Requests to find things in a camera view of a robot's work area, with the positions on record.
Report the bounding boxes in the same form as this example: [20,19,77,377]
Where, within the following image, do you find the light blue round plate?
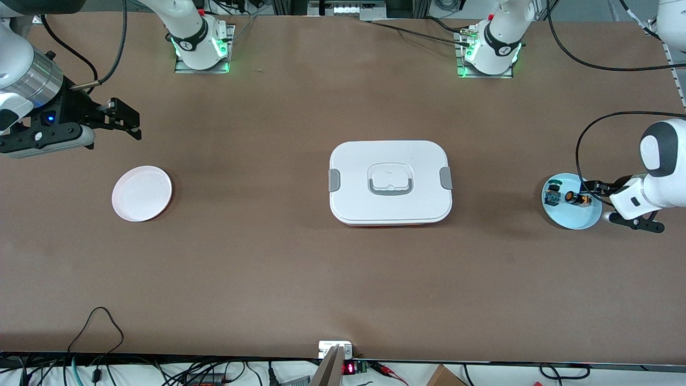
[541,173,602,230]

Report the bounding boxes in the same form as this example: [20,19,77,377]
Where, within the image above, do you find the white round plate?
[111,166,173,222]

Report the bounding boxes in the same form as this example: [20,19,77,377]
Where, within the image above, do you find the white lunch box grey latches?
[328,140,453,227]

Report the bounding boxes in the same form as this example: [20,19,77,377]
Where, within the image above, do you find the brown cardboard box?
[426,365,468,386]

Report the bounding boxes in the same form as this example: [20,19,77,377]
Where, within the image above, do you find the small white edge device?
[318,341,353,359]

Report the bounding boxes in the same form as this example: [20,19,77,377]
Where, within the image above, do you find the grey metal bar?
[311,346,346,386]

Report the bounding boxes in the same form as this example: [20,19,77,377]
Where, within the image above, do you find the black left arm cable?
[547,0,686,185]

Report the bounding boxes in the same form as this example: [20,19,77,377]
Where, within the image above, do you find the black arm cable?
[547,0,686,185]
[42,0,128,91]

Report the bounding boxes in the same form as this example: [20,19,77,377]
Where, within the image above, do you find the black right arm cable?
[42,0,128,91]

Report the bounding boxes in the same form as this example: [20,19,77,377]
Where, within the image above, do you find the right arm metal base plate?
[174,24,235,74]

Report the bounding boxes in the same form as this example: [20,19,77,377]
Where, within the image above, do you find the aluminium perforated rail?
[646,19,686,110]

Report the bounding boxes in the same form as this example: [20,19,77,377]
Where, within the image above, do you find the black coiled floor cable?
[539,363,591,380]

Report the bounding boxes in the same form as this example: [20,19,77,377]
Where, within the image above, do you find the black looped table cable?
[67,307,125,370]

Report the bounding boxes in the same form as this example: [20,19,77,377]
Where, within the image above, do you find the thin black base cable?
[370,16,472,46]

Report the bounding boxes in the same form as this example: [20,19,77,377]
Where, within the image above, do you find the aluminium frame with white block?
[307,0,387,22]

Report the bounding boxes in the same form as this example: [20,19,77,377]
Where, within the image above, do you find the red clip wires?
[374,361,409,385]

